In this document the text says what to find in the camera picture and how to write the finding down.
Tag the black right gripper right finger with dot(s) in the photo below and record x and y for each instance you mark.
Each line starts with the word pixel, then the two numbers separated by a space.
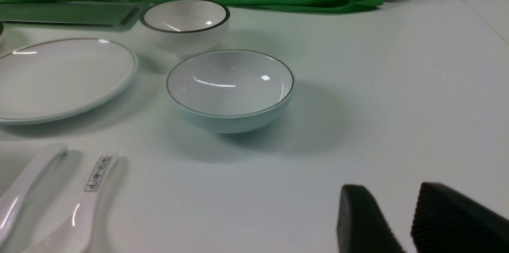
pixel 447 221

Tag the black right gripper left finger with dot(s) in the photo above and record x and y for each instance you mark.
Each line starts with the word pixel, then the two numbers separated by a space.
pixel 361 226

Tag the light blue shallow bowl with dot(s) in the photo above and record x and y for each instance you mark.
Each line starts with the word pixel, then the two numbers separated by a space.
pixel 230 91

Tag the plain white ceramic spoon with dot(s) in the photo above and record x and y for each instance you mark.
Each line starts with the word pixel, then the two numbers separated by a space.
pixel 12 200

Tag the white bowl black rim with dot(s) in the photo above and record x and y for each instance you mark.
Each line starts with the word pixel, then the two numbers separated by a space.
pixel 186 27

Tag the white spoon with label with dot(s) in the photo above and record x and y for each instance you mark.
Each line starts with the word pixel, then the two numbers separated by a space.
pixel 74 234

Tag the light blue plate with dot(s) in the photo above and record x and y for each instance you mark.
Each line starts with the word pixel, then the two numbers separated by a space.
pixel 59 79

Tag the metal table cable tray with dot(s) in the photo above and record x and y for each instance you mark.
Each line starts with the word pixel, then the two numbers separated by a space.
pixel 112 15

